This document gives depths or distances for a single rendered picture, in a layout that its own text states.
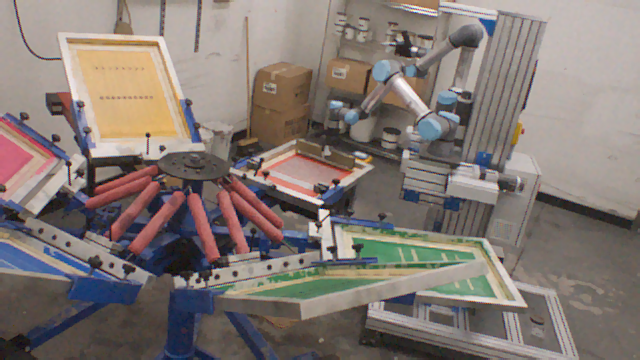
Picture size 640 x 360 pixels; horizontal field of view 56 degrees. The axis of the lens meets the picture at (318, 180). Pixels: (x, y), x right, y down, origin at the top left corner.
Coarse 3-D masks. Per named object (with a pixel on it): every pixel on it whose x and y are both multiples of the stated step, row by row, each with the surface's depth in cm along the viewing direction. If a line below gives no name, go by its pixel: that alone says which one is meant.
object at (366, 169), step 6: (288, 144) 384; (294, 144) 387; (276, 150) 370; (282, 150) 375; (288, 150) 382; (264, 156) 358; (270, 156) 363; (276, 156) 370; (264, 162) 358; (360, 162) 374; (246, 168) 341; (360, 168) 373; (366, 168) 366; (372, 168) 369; (360, 174) 356; (366, 174) 362; (348, 180) 344; (354, 180) 346; (360, 180) 355; (348, 186) 340
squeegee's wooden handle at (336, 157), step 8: (296, 144) 377; (304, 144) 374; (312, 144) 372; (304, 152) 376; (312, 152) 373; (320, 152) 370; (336, 152) 366; (328, 160) 369; (336, 160) 367; (344, 160) 364; (352, 160) 361; (352, 168) 364
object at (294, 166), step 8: (288, 160) 368; (296, 160) 370; (304, 160) 372; (312, 160) 374; (272, 168) 352; (280, 168) 354; (288, 168) 356; (296, 168) 358; (304, 168) 360; (312, 168) 362; (272, 176) 341; (296, 176) 346; (280, 184) 332
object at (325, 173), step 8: (320, 168) 364; (328, 168) 366; (336, 168) 368; (304, 176) 348; (312, 176) 350; (320, 176) 352; (328, 176) 354; (336, 176) 356; (344, 176) 359; (288, 184) 334; (312, 184) 340; (304, 192) 327; (312, 192) 329
